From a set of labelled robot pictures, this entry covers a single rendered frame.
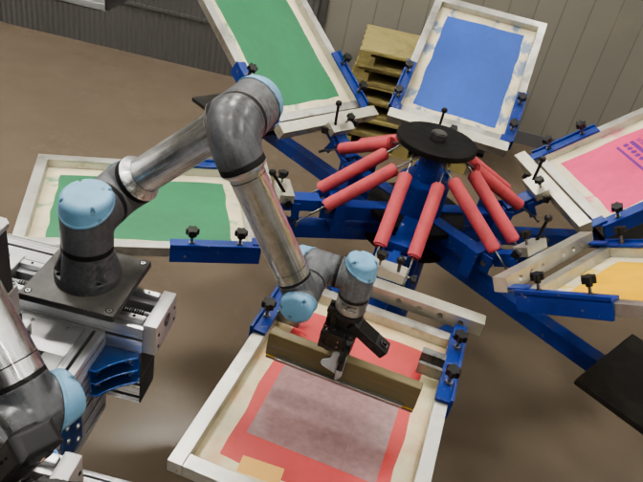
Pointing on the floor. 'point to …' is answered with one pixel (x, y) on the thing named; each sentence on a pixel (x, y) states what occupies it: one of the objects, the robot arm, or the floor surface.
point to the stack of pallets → (385, 81)
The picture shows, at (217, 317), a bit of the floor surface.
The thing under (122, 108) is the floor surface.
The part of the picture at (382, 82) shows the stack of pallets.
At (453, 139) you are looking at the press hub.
